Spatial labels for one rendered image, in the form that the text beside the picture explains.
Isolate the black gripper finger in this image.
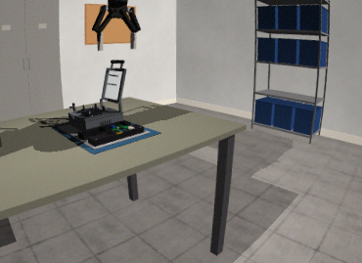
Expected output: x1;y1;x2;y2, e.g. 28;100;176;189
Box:
92;5;119;51
121;7;141;49

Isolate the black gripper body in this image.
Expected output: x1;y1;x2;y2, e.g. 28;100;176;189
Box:
108;0;128;19

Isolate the green circuit board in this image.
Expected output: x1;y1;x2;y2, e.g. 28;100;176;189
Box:
110;123;134;132

